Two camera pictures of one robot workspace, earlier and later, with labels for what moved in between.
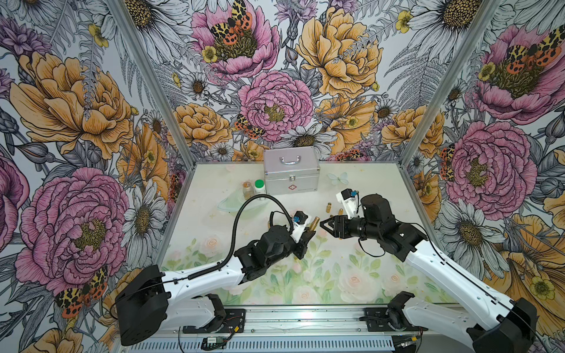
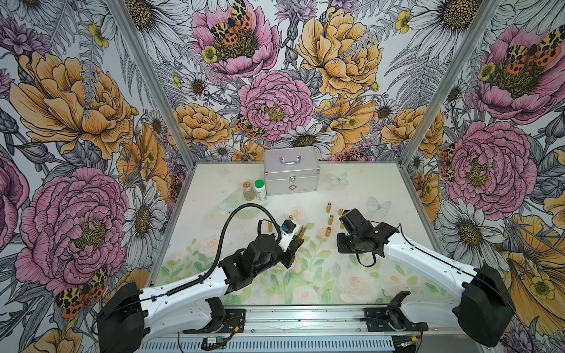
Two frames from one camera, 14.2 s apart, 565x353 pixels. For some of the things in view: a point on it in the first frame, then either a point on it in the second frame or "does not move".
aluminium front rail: (313, 321) does not move
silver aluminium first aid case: (291, 170) does not move
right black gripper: (337, 221) -> (341, 245)
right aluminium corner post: (451, 73) does not move
